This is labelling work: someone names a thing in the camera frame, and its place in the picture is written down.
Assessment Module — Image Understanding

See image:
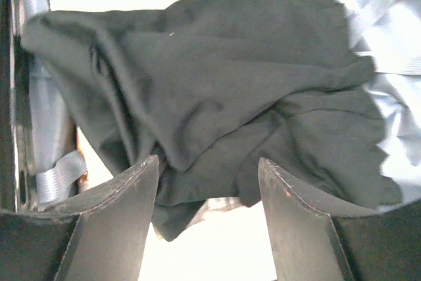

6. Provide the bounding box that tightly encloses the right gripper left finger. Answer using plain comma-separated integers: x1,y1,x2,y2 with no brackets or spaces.
1,156,159,281

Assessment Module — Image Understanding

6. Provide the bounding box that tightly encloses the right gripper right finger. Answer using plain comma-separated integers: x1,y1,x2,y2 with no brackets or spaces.
258,159,420,281

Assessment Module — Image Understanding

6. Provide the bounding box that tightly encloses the yellow Pikachu suitcase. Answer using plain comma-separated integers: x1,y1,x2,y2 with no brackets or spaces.
1,0,420,210

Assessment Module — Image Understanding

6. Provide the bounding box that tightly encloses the black garment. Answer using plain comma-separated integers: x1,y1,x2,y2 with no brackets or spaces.
21,0,403,241

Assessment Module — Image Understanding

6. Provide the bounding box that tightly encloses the white towel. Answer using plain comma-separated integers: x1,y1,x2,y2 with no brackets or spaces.
50,0,276,280

